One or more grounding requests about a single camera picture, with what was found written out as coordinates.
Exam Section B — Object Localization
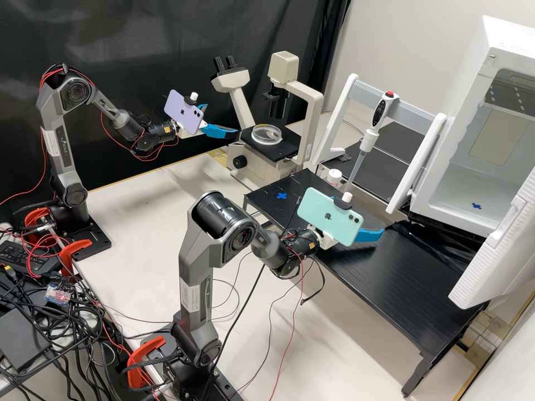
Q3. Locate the cream microscope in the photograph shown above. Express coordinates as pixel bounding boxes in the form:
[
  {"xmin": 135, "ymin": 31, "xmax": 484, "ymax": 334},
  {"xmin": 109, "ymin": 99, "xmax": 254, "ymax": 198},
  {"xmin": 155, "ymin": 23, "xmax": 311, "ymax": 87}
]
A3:
[{"xmin": 210, "ymin": 51, "xmax": 325, "ymax": 183}]

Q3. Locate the red clamp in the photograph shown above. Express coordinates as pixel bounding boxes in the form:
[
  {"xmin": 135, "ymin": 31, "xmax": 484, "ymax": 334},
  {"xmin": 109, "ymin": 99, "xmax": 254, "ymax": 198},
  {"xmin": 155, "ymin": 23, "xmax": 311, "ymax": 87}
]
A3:
[
  {"xmin": 23, "ymin": 207, "xmax": 53, "ymax": 239},
  {"xmin": 58, "ymin": 238, "xmax": 94, "ymax": 277},
  {"xmin": 127, "ymin": 335, "xmax": 168, "ymax": 388}
]

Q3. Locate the incubator door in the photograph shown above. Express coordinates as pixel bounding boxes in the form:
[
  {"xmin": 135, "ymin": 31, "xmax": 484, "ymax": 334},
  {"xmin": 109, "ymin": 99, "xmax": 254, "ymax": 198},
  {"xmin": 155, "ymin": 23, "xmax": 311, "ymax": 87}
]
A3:
[{"xmin": 448, "ymin": 170, "xmax": 535, "ymax": 311}]

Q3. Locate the petri dish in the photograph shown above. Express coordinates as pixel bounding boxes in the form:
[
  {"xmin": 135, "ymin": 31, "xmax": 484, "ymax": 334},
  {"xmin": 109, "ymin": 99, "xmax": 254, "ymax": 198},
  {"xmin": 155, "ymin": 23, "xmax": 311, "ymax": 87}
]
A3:
[{"xmin": 251, "ymin": 124, "xmax": 285, "ymax": 145}]

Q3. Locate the pipette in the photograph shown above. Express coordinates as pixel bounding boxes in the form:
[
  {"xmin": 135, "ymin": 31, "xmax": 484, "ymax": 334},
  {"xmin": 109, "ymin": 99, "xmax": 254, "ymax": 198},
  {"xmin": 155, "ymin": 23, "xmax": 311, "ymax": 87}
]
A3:
[{"xmin": 343, "ymin": 90, "xmax": 400, "ymax": 191}]

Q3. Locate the large black platform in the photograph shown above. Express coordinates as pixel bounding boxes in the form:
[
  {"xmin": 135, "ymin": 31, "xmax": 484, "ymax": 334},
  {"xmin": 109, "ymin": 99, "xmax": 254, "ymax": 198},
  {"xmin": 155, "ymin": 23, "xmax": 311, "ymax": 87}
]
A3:
[{"xmin": 292, "ymin": 217, "xmax": 490, "ymax": 398}]

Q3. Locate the right wrist camera phone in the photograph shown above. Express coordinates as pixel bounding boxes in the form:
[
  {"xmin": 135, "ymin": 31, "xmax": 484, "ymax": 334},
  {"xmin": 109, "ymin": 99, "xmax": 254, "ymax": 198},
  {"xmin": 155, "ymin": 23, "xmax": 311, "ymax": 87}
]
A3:
[{"xmin": 296, "ymin": 187, "xmax": 365, "ymax": 248}]

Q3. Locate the small circuit board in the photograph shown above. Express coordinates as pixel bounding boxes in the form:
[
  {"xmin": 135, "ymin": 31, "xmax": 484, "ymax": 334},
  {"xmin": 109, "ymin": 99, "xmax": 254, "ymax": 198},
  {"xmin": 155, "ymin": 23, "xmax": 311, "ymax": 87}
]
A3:
[{"xmin": 45, "ymin": 283, "xmax": 72, "ymax": 304}]

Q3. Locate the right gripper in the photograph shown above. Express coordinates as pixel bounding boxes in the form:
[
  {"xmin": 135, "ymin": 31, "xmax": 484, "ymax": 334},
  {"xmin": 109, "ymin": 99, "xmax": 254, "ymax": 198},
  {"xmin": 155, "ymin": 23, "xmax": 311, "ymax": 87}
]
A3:
[{"xmin": 308, "ymin": 196, "xmax": 386, "ymax": 251}]

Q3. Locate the white incubator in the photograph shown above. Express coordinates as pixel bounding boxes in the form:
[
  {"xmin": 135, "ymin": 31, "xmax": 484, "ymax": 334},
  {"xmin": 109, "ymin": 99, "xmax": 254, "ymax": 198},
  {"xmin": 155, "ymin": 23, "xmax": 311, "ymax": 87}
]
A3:
[{"xmin": 411, "ymin": 14, "xmax": 535, "ymax": 239}]

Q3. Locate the white pipette stand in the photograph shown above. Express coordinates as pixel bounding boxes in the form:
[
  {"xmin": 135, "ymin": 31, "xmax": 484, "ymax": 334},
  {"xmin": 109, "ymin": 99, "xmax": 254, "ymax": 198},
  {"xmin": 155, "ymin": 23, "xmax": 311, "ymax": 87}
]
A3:
[{"xmin": 311, "ymin": 73, "xmax": 448, "ymax": 215}]

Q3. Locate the left wrist camera phone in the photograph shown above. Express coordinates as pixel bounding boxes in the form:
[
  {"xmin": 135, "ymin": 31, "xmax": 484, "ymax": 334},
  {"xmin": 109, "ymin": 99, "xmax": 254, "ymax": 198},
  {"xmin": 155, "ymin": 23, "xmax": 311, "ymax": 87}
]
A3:
[{"xmin": 163, "ymin": 89, "xmax": 208, "ymax": 136}]

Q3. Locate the small black platform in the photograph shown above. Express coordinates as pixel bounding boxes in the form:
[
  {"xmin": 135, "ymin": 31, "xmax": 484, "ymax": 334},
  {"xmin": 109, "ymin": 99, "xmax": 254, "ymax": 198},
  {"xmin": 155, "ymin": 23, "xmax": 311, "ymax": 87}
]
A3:
[{"xmin": 243, "ymin": 168, "xmax": 350, "ymax": 226}]

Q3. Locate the black cable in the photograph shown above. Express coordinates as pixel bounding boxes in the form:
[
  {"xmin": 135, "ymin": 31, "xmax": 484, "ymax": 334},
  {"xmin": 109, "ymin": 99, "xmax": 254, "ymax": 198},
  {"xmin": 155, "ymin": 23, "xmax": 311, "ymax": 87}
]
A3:
[{"xmin": 208, "ymin": 263, "xmax": 268, "ymax": 383}]

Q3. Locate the wrist camera phone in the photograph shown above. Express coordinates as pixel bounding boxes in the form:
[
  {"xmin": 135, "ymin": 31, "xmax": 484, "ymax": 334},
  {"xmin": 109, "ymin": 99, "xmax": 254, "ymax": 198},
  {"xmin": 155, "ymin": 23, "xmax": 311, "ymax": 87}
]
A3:
[
  {"xmin": 163, "ymin": 89, "xmax": 208, "ymax": 136},
  {"xmin": 296, "ymin": 187, "xmax": 365, "ymax": 248}
]

